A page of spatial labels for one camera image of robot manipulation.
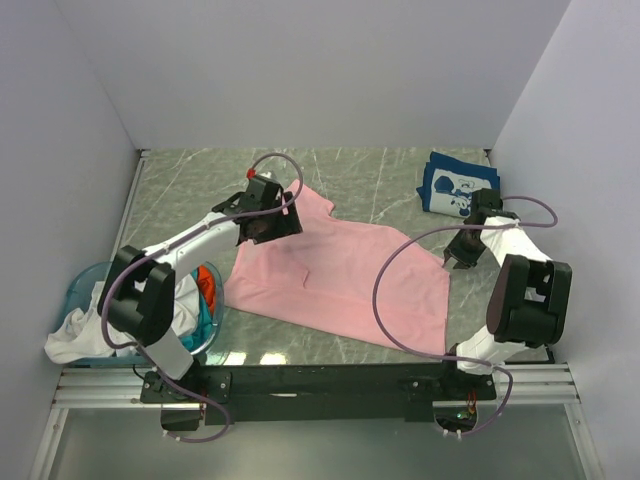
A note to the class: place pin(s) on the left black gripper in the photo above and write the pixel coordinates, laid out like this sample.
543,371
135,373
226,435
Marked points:
290,222

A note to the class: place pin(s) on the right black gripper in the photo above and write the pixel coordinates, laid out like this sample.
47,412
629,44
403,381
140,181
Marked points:
454,250

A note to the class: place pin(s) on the pink t shirt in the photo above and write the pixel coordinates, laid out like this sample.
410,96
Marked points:
331,278

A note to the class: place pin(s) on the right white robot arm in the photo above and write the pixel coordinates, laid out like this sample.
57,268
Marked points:
528,305

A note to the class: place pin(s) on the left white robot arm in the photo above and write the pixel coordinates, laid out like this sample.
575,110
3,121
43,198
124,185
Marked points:
137,302

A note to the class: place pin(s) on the folded blue printed t shirt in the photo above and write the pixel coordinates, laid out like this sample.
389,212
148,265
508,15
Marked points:
448,184

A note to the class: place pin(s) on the orange t shirt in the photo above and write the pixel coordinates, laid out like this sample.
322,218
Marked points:
207,286

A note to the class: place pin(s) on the teal t shirt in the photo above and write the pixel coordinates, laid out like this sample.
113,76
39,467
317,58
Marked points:
205,331

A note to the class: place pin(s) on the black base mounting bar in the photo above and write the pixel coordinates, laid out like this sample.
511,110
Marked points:
314,392

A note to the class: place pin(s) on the blue plastic laundry basket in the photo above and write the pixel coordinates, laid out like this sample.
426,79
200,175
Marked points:
79,295

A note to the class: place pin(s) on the white t shirt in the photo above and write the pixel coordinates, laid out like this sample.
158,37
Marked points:
80,335

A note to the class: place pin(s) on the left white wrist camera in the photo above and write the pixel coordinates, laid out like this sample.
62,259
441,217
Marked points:
263,177

